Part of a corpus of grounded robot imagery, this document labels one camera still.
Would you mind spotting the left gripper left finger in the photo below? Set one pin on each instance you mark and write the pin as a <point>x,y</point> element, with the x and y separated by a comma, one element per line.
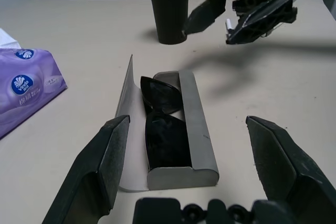
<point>92,166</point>

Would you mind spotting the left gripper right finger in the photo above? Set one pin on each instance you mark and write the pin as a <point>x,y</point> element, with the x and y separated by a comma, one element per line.
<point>283,161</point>

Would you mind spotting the black sunglasses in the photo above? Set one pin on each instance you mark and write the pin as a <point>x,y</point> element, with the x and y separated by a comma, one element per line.
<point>165,142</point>

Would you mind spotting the grey glasses case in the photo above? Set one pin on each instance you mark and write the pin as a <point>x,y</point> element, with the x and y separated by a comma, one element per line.
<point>197,129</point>

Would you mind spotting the black plastic cup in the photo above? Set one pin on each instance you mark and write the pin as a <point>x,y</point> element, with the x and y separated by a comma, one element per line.
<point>168,11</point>

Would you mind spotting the purple tissue pack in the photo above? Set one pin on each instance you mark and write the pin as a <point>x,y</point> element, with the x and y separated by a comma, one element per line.
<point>26,98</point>

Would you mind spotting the white tissue sheet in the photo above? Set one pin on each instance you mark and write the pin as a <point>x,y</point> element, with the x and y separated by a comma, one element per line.
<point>6,39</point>

